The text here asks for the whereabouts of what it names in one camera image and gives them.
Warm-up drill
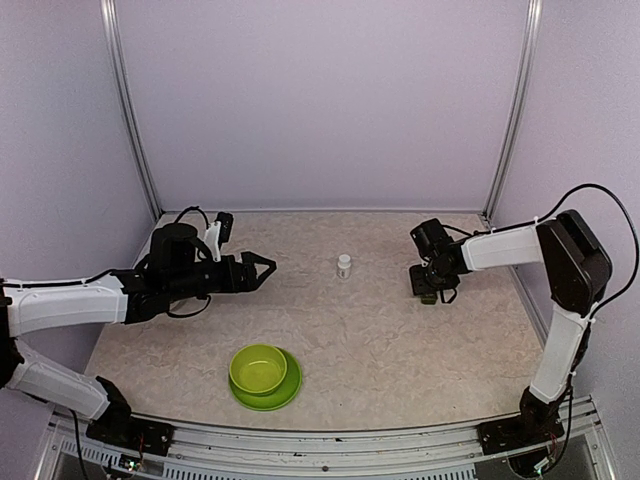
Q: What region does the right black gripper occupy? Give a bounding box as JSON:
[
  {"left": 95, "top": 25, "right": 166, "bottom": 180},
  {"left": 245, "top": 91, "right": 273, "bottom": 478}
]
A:
[{"left": 409, "top": 261, "right": 457, "bottom": 295}]

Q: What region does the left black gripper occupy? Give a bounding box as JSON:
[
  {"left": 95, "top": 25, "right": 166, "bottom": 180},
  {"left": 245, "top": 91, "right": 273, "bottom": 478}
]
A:
[{"left": 166, "top": 251, "right": 277, "bottom": 302}]

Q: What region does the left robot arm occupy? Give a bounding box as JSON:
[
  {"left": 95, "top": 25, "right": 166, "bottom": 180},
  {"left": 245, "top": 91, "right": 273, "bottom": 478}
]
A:
[{"left": 1, "top": 220, "right": 277, "bottom": 445}]

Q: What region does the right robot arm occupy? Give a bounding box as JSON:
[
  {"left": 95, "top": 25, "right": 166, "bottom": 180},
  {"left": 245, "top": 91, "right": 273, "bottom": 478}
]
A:
[{"left": 240, "top": 211, "right": 611, "bottom": 444}]

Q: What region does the white pill bottle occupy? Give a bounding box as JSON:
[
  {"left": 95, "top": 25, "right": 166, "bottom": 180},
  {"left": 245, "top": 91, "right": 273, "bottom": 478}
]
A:
[{"left": 337, "top": 254, "right": 352, "bottom": 279}]

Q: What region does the green bowl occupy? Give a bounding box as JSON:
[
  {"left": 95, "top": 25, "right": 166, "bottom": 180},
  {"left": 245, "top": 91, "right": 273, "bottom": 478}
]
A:
[{"left": 229, "top": 344, "right": 288, "bottom": 396}]

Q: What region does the green plate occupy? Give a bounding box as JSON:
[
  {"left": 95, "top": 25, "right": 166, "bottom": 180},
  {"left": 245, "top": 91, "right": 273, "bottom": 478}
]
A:
[{"left": 228, "top": 348, "right": 302, "bottom": 411}]

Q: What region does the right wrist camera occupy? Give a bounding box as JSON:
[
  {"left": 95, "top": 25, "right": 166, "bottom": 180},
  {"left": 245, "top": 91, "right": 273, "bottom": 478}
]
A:
[{"left": 410, "top": 219, "right": 453, "bottom": 259}]

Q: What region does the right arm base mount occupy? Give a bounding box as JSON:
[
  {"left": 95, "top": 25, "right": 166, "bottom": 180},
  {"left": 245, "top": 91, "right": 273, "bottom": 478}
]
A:
[{"left": 477, "top": 416, "right": 565, "bottom": 455}]

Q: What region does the aluminium front rail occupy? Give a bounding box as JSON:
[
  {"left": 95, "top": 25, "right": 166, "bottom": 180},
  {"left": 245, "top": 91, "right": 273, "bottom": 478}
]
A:
[{"left": 31, "top": 397, "right": 621, "bottom": 479}]

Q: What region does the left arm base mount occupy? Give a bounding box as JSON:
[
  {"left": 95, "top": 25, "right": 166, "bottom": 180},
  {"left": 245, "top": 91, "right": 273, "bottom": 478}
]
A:
[{"left": 86, "top": 417, "right": 175, "bottom": 457}]

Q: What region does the right aluminium frame post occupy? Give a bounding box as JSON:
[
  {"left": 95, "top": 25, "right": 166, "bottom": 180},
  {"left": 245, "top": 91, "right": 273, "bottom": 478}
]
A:
[{"left": 483, "top": 0, "right": 543, "bottom": 223}]

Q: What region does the aluminium frame post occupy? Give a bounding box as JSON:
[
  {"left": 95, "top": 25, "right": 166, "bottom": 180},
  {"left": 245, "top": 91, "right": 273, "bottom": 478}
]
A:
[
  {"left": 100, "top": 0, "right": 163, "bottom": 221},
  {"left": 483, "top": 0, "right": 543, "bottom": 223}
]

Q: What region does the left aluminium frame post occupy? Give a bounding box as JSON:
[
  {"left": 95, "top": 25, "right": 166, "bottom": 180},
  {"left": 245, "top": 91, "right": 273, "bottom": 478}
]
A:
[{"left": 100, "top": 0, "right": 163, "bottom": 221}]

